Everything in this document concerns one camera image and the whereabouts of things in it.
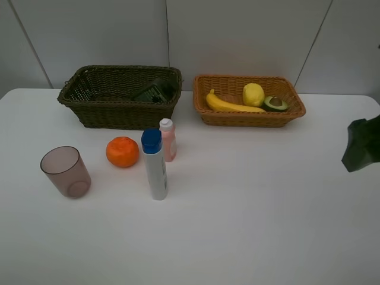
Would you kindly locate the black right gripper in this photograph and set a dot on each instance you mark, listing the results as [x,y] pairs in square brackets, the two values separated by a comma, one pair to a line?
[363,144]

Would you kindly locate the halved avocado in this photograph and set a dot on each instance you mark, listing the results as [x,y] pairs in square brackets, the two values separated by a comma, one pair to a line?
[274,104]

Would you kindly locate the yellow lemon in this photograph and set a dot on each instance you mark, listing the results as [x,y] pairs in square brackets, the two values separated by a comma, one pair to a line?
[253,95]

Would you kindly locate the yellow banana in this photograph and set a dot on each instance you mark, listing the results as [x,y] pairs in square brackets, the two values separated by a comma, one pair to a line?
[217,104]

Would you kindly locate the dark green pump bottle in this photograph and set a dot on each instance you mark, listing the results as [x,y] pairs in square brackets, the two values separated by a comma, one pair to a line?
[158,91]

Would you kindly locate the translucent pink plastic cup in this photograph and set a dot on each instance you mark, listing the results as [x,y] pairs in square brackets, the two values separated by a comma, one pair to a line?
[66,170]

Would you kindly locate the orange wicker basket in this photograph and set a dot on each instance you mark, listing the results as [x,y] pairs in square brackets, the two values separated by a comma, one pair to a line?
[230,88]

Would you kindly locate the pink bottle white cap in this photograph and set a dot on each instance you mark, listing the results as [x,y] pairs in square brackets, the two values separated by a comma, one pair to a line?
[167,129]

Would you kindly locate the white tube blue cap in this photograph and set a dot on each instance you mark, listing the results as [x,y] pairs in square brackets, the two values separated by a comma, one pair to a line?
[152,151]

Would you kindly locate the orange mandarin fruit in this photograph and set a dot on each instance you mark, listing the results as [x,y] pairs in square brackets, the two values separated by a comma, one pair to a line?
[122,152]

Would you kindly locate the dark green wicker basket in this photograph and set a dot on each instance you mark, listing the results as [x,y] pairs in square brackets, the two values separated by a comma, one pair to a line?
[101,96]

